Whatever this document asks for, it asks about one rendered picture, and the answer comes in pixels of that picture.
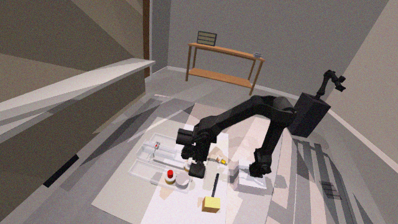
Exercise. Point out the yellow block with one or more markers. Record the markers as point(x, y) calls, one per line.
point(210, 204)

